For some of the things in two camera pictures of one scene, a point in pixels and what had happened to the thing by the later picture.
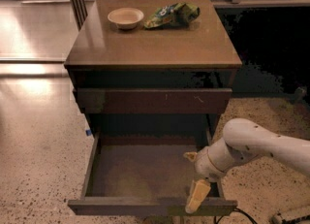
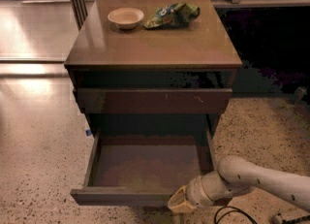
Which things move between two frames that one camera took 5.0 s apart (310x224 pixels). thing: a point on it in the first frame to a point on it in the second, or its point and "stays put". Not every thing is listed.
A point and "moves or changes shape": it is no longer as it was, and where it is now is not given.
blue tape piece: (88, 132) stays put
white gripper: (204, 165) to (196, 193)
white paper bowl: (125, 18) stays put
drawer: (151, 101) stays put
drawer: (143, 170) moves or changes shape
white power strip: (291, 214) stays put
